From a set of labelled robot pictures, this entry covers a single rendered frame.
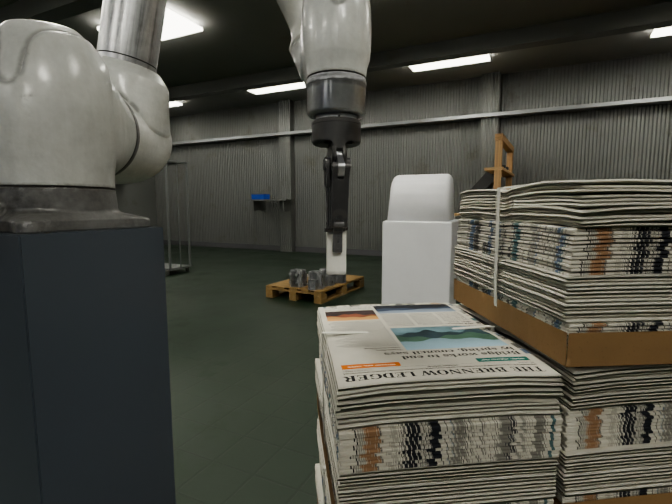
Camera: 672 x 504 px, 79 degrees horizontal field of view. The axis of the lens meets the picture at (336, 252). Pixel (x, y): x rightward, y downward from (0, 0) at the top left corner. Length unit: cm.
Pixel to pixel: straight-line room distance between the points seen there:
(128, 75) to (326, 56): 36
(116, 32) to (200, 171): 1039
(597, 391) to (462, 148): 773
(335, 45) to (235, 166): 990
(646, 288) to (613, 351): 9
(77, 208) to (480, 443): 59
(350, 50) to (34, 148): 43
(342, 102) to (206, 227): 1055
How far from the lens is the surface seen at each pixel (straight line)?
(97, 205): 65
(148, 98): 83
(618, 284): 61
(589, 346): 60
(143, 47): 88
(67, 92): 65
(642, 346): 64
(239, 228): 1041
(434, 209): 348
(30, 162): 64
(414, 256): 347
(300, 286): 458
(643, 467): 73
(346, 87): 62
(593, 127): 824
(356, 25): 65
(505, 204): 72
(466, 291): 84
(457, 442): 57
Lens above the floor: 103
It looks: 6 degrees down
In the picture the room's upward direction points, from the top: straight up
